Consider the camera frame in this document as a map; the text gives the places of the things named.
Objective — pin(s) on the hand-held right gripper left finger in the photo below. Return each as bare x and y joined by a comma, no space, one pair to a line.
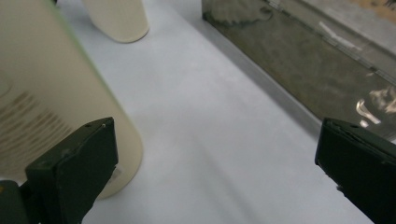
71,174

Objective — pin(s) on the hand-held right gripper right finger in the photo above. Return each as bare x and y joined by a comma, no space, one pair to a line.
364,168

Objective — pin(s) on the green bottle with white pump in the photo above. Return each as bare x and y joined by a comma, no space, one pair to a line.
46,77

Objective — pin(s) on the metal mesh basket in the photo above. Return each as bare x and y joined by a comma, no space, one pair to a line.
295,62

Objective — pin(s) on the cream pump bottle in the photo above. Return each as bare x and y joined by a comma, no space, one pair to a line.
121,18

